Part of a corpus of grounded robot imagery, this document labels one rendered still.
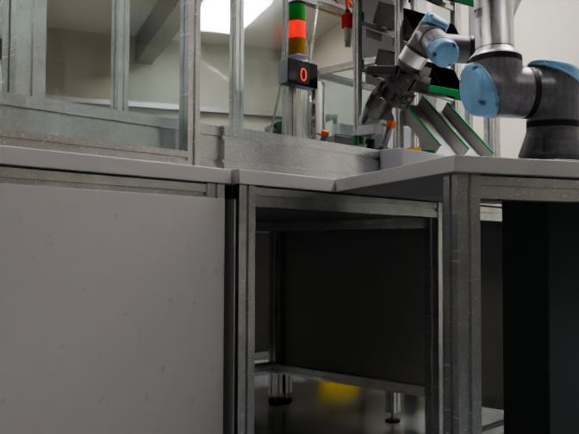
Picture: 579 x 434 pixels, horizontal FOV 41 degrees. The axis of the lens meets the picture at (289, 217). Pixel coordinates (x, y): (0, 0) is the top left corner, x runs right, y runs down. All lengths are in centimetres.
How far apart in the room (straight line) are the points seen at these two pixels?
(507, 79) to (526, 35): 426
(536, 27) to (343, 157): 412
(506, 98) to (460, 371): 65
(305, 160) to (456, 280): 59
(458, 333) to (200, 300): 50
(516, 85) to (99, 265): 95
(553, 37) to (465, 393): 456
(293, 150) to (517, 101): 50
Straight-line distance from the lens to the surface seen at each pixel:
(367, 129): 226
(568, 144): 177
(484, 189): 138
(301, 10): 227
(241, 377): 157
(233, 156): 163
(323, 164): 184
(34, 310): 131
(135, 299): 141
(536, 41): 588
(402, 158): 197
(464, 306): 134
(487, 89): 171
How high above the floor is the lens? 70
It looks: 3 degrees up
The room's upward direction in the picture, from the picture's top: straight up
